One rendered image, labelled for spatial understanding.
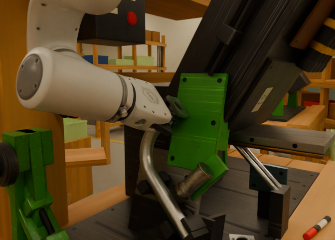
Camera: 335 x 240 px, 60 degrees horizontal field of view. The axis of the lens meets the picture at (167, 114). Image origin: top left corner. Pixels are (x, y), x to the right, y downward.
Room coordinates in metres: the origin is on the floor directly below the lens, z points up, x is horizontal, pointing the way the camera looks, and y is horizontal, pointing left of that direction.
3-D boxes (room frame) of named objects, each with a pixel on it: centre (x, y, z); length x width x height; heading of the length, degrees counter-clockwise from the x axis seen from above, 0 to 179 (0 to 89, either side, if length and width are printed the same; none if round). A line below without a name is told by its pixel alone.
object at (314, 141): (0.74, -0.20, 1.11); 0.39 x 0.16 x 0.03; 53
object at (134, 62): (6.69, 0.91, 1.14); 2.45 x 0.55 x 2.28; 147
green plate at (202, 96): (0.64, -0.08, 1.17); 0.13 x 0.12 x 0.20; 143
